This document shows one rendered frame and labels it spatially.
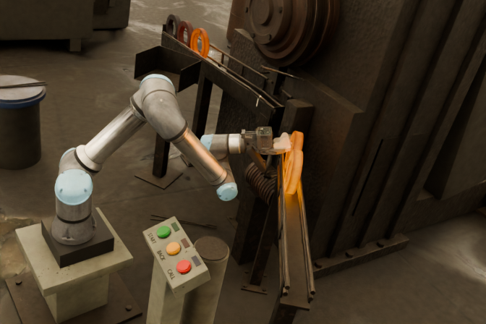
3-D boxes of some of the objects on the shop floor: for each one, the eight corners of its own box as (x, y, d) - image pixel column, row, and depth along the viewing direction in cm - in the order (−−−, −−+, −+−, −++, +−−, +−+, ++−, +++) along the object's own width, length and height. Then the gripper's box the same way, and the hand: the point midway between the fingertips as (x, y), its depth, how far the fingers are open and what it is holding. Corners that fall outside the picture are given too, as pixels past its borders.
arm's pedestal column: (37, 362, 159) (34, 312, 146) (5, 283, 184) (0, 233, 171) (142, 315, 183) (147, 268, 170) (101, 251, 208) (103, 205, 196)
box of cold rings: (65, 20, 463) (65, -64, 425) (93, 50, 408) (96, -42, 370) (-55, 20, 405) (-68, -78, 366) (-41, 56, 350) (-55, -54, 311)
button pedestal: (163, 338, 176) (182, 213, 146) (189, 395, 159) (217, 267, 129) (121, 353, 168) (134, 224, 137) (145, 414, 151) (163, 282, 121)
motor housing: (246, 244, 230) (270, 155, 204) (270, 275, 215) (299, 184, 189) (224, 250, 223) (245, 158, 197) (247, 283, 208) (273, 189, 182)
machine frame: (296, 145, 328) (377, -137, 242) (408, 247, 253) (585, -112, 166) (205, 159, 290) (262, -170, 204) (306, 283, 215) (465, -156, 129)
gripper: (239, 137, 168) (298, 135, 166) (241, 126, 176) (297, 124, 174) (241, 158, 172) (298, 156, 170) (243, 146, 180) (297, 145, 178)
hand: (294, 147), depth 173 cm, fingers closed, pressing on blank
